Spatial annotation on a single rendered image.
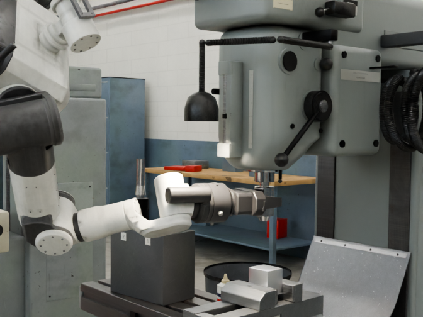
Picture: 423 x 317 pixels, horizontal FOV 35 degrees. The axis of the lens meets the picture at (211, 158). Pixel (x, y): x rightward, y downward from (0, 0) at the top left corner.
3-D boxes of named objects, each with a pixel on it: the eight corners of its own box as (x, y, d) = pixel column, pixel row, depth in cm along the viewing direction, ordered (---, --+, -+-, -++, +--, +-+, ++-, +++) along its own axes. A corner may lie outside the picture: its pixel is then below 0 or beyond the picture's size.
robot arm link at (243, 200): (267, 183, 148) (219, 185, 142) (265, 227, 148) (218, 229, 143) (239, 179, 159) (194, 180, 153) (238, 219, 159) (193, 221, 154)
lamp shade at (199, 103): (177, 121, 137) (178, 90, 136) (193, 121, 143) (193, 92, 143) (209, 121, 134) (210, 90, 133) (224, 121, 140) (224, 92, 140)
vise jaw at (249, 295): (259, 311, 145) (259, 293, 145) (220, 299, 154) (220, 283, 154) (277, 306, 149) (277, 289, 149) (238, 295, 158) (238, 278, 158)
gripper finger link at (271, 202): (279, 208, 154) (257, 209, 151) (280, 194, 154) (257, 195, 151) (283, 209, 153) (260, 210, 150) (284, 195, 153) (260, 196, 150)
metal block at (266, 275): (267, 297, 151) (267, 271, 151) (248, 292, 156) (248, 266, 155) (282, 294, 155) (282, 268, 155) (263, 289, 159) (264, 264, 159)
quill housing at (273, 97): (269, 173, 141) (271, 21, 139) (206, 167, 156) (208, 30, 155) (327, 169, 153) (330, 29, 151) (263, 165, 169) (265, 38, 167)
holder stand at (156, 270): (162, 306, 174) (163, 230, 172) (109, 291, 188) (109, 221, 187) (194, 297, 182) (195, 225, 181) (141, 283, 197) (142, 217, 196)
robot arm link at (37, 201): (19, 258, 142) (4, 184, 126) (24, 213, 151) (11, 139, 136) (73, 256, 143) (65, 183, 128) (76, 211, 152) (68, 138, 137)
